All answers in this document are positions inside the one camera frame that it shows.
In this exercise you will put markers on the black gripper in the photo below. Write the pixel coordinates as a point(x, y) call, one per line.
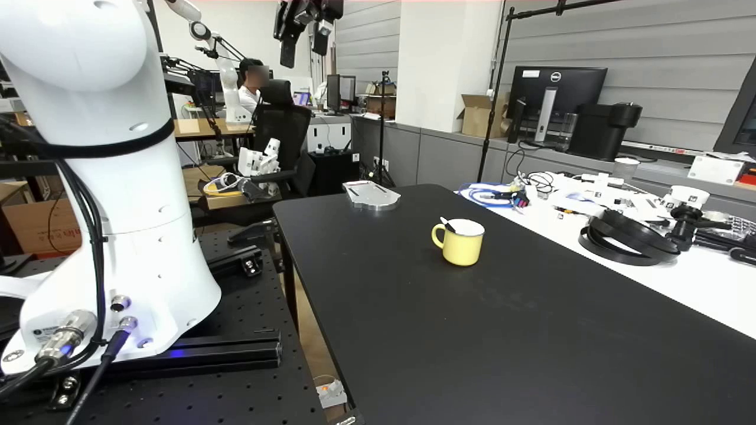
point(303, 14)

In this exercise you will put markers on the black computer tower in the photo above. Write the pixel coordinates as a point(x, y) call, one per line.
point(339, 95)

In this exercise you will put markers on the seated person white shirt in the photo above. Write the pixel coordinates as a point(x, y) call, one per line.
point(249, 90)

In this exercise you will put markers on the black office chair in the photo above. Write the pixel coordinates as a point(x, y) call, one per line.
point(283, 130)

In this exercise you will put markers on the magnifier desk lamp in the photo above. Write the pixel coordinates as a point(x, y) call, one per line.
point(205, 36)

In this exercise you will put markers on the white plastic bag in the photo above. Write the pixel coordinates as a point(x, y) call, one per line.
point(261, 157)

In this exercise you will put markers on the wooden desk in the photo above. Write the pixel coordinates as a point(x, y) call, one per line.
point(204, 128)

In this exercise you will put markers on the clear plastic tray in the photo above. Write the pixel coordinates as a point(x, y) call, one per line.
point(369, 195)

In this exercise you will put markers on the open cardboard box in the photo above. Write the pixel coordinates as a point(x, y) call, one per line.
point(475, 118)

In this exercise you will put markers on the yellow enamel mug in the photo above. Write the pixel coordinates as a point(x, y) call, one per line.
point(458, 243)

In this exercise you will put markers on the black Dell monitor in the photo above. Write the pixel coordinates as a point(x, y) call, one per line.
point(561, 97)

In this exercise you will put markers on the black plastic bin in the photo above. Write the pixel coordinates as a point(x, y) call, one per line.
point(602, 130)

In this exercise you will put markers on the brown cardboard box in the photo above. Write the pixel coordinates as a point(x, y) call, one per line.
point(35, 228)

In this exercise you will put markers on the black headset on table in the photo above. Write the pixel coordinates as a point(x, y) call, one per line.
point(621, 250)

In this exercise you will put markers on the black handheld device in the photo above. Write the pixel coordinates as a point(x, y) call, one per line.
point(692, 220)

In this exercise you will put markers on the dark angled monitor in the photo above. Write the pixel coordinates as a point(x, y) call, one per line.
point(739, 118)

